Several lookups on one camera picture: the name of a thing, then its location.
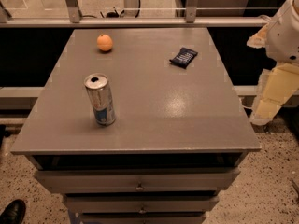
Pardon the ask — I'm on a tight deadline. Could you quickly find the white cable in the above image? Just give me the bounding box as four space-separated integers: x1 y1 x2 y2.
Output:
239 96 255 111

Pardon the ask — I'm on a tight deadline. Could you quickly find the dark blue rxbar wrapper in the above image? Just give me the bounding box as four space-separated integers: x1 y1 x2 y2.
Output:
169 48 198 69

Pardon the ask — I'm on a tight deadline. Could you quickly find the middle grey drawer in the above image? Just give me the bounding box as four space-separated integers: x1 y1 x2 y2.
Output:
64 193 219 214

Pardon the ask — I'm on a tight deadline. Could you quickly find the grey drawer cabinet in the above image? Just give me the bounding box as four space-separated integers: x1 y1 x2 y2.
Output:
9 27 262 224

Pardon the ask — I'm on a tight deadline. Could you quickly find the grey drawer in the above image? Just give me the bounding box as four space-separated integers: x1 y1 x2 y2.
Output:
64 193 219 214
35 168 240 194
80 213 206 224

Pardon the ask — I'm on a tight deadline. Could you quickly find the bottom grey drawer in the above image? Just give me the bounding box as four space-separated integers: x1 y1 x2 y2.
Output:
80 213 206 224

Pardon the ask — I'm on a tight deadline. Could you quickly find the orange fruit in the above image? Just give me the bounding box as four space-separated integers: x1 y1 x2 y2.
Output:
97 35 113 52

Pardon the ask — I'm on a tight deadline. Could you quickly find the top grey drawer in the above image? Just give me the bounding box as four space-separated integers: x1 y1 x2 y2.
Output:
35 168 240 194

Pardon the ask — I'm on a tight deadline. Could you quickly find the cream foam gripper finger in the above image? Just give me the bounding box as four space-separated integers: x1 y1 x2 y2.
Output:
247 24 269 49
249 63 299 126

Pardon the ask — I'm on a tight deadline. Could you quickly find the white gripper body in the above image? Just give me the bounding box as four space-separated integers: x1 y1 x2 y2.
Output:
265 0 299 63

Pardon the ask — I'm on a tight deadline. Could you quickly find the black shoe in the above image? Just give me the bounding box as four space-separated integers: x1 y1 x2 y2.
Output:
0 199 26 224

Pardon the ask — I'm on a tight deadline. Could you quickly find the silver blue redbull can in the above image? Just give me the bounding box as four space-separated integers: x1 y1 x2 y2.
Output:
84 73 116 126

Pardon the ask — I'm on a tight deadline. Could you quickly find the grey metal railing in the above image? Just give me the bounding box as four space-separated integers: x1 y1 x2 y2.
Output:
0 0 270 28

